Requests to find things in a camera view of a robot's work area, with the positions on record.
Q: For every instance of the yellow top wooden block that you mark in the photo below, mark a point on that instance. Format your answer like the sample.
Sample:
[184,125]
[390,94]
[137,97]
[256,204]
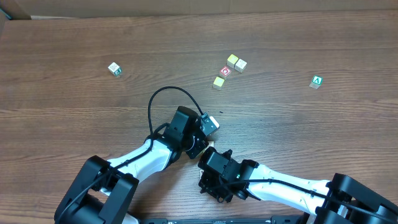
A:
[231,60]

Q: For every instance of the red top wooden block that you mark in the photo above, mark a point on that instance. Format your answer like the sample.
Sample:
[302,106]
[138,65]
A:
[225,72]

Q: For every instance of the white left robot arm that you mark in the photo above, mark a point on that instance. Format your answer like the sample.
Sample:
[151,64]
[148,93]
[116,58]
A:
[102,190]

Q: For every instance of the green A wooden block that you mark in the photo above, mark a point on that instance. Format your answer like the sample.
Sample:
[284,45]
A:
[316,82]

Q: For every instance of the plain cream wooden block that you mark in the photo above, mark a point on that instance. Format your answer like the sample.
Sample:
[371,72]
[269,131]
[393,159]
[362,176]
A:
[240,65]

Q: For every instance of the green letter wooden block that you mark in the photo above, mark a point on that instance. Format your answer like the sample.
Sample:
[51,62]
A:
[115,69]

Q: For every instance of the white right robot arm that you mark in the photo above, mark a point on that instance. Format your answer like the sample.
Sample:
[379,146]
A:
[339,200]

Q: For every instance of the cream E wooden block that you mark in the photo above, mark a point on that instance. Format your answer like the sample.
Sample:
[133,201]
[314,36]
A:
[210,144]

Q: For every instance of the pale yellow wooden block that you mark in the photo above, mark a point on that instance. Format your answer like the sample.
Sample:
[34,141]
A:
[218,83]

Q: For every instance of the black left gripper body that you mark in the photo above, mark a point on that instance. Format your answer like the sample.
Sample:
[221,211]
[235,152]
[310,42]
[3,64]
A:
[196,144]

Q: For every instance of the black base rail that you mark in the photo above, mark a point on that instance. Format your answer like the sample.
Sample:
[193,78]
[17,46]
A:
[276,219]

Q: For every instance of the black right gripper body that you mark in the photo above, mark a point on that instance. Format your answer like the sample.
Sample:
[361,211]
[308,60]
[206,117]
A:
[204,182]

